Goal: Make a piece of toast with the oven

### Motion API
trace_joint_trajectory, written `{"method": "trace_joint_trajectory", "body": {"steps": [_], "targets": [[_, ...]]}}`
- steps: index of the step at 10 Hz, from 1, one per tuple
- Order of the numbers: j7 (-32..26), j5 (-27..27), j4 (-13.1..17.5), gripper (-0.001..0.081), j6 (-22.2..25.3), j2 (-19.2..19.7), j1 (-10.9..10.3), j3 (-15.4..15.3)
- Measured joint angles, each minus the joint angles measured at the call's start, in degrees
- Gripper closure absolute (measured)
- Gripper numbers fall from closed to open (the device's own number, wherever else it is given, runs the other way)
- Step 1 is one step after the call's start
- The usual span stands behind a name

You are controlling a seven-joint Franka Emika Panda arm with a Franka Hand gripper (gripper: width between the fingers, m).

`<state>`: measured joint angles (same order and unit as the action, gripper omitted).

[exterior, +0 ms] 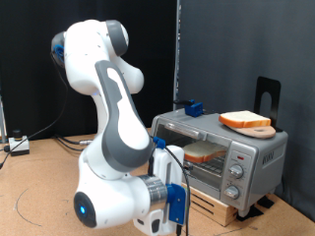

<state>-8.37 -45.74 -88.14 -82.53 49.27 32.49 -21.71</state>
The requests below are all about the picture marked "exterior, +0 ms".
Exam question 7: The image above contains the metal wire oven rack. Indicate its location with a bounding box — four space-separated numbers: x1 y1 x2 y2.
191 154 228 177

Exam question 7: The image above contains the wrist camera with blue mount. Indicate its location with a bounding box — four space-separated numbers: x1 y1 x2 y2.
165 183 187 226

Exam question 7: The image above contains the grey emergency stop box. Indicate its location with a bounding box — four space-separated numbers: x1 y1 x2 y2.
8 129 31 157

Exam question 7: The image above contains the black foam pad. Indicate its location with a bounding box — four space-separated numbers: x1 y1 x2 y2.
257 196 276 209
235 205 265 222

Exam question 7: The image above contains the silver toaster oven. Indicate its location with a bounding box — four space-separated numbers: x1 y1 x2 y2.
151 107 289 218

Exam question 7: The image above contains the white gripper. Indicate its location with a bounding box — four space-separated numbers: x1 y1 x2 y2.
132 144 195 236

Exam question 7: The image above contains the black cable with silver plug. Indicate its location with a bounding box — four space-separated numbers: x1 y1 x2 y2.
53 134 95 147

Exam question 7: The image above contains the long black cable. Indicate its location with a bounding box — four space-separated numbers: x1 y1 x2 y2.
0 52 70 170

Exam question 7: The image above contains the short metal pole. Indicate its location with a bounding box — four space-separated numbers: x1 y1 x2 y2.
0 94 8 145

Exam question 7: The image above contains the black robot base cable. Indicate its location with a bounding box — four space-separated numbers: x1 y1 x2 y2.
54 137 87 152

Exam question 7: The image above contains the white bread slice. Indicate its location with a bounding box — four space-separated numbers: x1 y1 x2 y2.
182 140 227 164
218 110 272 130

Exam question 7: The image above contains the round wooden board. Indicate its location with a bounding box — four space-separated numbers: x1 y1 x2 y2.
225 124 277 140

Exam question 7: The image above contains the black backdrop curtain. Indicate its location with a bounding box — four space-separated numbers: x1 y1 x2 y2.
0 0 178 143

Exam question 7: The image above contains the tall aluminium pole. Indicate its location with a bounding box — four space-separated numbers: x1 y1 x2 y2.
172 0 182 111

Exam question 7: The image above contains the slatted wooden crate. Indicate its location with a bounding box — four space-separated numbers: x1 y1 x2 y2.
181 183 239 228

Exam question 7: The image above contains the black metal bookend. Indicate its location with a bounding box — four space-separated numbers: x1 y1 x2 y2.
254 76 284 133

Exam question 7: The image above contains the metal spatula with blue block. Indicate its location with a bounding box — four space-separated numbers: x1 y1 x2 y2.
172 98 221 118

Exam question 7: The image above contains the black camera cable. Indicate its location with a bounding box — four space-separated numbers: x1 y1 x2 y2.
149 146 192 236

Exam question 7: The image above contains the silver oven knob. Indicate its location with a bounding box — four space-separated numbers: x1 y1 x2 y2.
223 185 240 201
228 163 244 180

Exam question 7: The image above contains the grey backdrop curtain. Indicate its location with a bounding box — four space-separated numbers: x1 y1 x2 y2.
178 0 315 221

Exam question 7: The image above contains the blue cable clip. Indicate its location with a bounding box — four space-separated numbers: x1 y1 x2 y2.
153 136 167 150
53 43 66 67

